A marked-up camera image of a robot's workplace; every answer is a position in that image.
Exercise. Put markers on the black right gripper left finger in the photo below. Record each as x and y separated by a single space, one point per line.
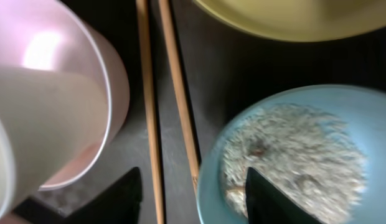
118 204

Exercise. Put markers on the wooden chopstick left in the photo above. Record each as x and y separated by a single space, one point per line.
150 106

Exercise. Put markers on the dark brown serving tray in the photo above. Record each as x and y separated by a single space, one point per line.
225 71

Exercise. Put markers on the yellow plate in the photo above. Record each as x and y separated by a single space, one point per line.
299 20

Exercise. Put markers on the light blue bowl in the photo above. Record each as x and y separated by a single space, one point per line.
364 111

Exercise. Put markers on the white cup in pink bowl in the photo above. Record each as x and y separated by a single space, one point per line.
46 119

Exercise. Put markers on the pink bowl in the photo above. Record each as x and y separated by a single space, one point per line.
47 35

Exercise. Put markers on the wooden chopstick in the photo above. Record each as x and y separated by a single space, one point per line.
150 106
179 89

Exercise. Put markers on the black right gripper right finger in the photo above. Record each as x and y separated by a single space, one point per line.
267 205

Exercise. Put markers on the wooden chopstick right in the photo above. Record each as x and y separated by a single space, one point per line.
179 89

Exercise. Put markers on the rice and nut scraps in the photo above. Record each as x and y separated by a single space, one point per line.
303 151

